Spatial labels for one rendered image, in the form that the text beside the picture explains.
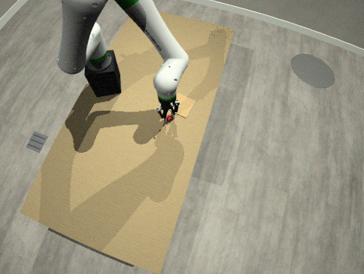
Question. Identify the tan square mat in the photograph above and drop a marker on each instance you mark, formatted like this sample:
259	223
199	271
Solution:
185	105

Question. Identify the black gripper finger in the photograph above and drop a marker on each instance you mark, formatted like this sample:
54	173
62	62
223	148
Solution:
175	109
164	114

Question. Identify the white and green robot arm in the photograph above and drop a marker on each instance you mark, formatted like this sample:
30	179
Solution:
79	28

